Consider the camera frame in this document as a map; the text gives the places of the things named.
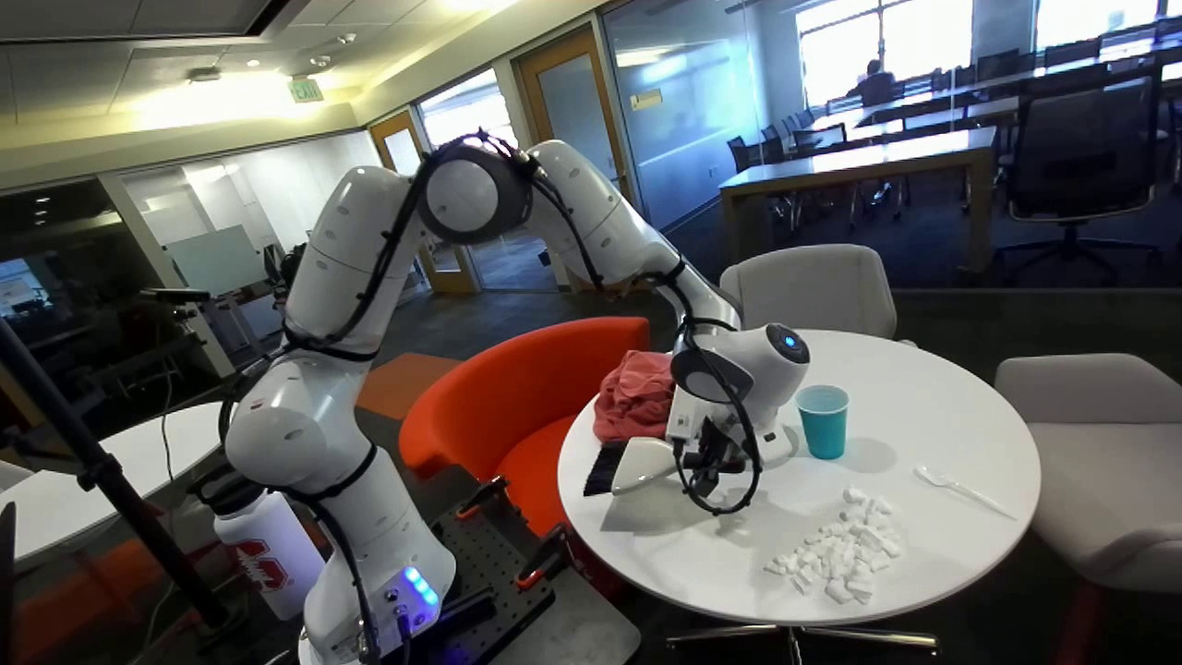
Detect black office chair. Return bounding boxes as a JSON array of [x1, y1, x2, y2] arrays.
[[992, 57, 1176, 288]]

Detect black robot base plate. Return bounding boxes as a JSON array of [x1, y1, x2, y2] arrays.
[[404, 512, 642, 665]]

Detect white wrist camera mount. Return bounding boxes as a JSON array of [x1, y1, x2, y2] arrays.
[[751, 421, 799, 465]]

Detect seated person silhouette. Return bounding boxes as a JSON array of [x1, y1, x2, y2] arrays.
[[854, 52, 908, 110]]

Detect white plastic spoon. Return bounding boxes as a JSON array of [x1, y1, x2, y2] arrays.
[[915, 462, 1028, 528]]

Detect white upholstered chair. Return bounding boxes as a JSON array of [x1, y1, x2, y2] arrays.
[[992, 349, 1182, 603], [715, 241, 906, 344]]

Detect red crumpled cloth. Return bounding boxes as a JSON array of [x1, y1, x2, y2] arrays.
[[592, 348, 678, 450]]

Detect white jug with red print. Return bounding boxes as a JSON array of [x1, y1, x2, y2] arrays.
[[210, 485, 327, 623]]

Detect orange handled clamp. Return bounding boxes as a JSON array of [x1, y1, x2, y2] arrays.
[[512, 534, 577, 597], [449, 475, 511, 523]]

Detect long wooden table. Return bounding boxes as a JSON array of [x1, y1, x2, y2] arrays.
[[715, 123, 1004, 273]]

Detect blue plastic cup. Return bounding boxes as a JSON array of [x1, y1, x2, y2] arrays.
[[795, 379, 854, 465]]

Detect pale glass board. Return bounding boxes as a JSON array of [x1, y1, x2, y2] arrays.
[[162, 222, 271, 300]]

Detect black tripod pole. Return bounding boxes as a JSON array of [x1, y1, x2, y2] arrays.
[[0, 310, 232, 631]]

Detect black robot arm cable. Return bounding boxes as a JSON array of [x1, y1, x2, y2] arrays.
[[276, 130, 767, 665]]

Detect white brush with black bristles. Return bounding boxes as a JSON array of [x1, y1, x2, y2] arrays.
[[578, 437, 684, 499]]

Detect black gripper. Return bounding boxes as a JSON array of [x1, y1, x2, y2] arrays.
[[677, 414, 745, 486]]

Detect chrome table base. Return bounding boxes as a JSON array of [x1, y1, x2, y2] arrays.
[[662, 623, 940, 653]]

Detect orange tub chair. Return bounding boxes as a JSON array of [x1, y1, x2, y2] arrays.
[[396, 312, 659, 545]]

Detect wood framed glass door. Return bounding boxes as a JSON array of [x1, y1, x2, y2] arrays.
[[511, 13, 659, 295]]

